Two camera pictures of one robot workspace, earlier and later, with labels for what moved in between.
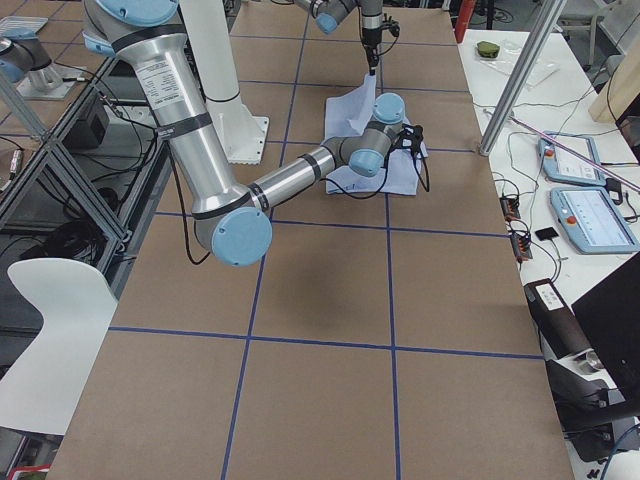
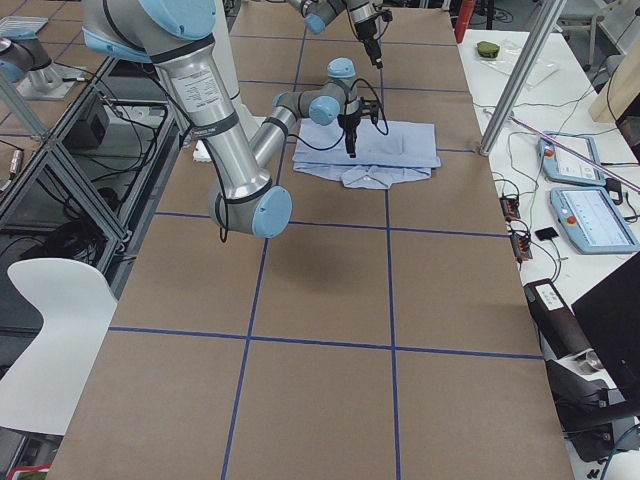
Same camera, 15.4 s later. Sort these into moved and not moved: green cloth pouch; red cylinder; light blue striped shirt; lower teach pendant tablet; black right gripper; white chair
Moved: black right gripper; light blue striped shirt
Not moved: white chair; red cylinder; lower teach pendant tablet; green cloth pouch
